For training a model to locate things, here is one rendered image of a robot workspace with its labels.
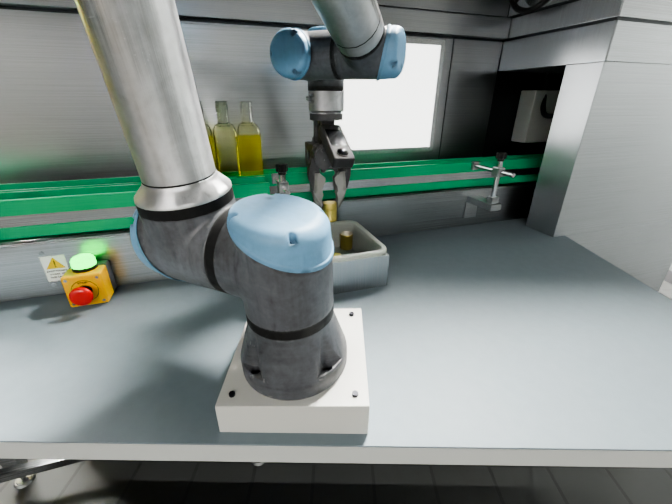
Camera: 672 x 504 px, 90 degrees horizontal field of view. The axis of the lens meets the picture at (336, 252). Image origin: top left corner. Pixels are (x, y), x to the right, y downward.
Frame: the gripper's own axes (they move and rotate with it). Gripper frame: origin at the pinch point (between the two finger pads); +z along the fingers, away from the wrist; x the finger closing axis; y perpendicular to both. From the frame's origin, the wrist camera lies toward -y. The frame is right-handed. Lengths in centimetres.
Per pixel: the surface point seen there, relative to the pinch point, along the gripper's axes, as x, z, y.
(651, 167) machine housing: -109, -3, -4
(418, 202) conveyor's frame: -34.8, 6.6, 14.8
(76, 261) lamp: 53, 7, 3
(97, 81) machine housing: 49, -27, 39
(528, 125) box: -88, -14, 27
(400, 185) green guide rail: -29.0, 1.2, 16.8
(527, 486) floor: -57, 92, -30
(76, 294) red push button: 53, 12, -2
